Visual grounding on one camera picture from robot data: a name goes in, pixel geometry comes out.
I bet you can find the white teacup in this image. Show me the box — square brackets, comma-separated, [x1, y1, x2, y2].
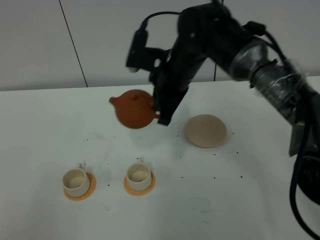
[62, 163, 90, 198]
[126, 162, 152, 191]

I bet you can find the orange saucer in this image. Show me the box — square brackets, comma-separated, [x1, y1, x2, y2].
[123, 171, 156, 197]
[63, 171, 97, 201]

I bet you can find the brown clay teapot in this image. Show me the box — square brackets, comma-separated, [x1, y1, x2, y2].
[109, 89, 160, 129]

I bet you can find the right orange saucer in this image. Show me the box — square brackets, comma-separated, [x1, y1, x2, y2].
[123, 171, 156, 197]

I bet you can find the left orange saucer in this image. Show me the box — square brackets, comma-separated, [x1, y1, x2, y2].
[63, 171, 97, 201]

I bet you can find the left white teacup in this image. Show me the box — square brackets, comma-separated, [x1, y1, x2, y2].
[62, 163, 90, 198]

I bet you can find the right white teacup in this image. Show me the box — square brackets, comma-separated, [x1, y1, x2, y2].
[126, 162, 152, 191]

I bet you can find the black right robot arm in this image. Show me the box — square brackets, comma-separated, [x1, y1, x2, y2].
[150, 0, 320, 157]

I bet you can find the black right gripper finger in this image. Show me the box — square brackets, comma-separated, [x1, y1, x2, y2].
[156, 89, 188, 126]
[152, 86, 161, 113]

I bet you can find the beige round teapot coaster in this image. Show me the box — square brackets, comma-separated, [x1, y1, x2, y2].
[184, 114, 228, 148]

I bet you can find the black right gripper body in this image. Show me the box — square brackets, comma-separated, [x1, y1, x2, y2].
[152, 37, 207, 92]

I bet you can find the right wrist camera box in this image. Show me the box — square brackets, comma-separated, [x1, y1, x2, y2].
[125, 29, 169, 73]

